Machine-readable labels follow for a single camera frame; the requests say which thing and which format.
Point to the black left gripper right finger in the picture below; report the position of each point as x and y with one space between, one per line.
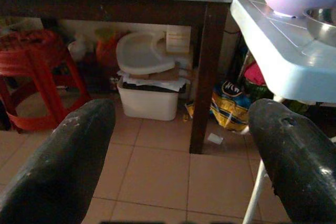
299 161

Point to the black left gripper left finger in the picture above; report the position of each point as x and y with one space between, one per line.
60 166

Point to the white paper scrap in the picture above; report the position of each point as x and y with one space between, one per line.
215 138

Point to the yellow and blue plastic bag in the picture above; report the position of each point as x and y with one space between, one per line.
231 106

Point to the red plastic stool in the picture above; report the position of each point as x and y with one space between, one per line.
39 77

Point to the pink cloth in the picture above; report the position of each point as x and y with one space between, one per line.
254 73

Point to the white plastic storage bin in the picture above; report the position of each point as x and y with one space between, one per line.
148 103

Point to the white plastic folding table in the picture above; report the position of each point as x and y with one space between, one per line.
286 51

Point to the orange plastic container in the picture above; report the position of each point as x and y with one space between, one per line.
106 48

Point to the brown cardboard sheet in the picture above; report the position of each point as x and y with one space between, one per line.
162 74

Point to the stainless steel bowl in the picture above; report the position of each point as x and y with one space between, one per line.
321 24

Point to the white plastic tray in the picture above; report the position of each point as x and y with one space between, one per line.
143 53

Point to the white paper box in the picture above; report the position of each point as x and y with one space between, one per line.
178 41

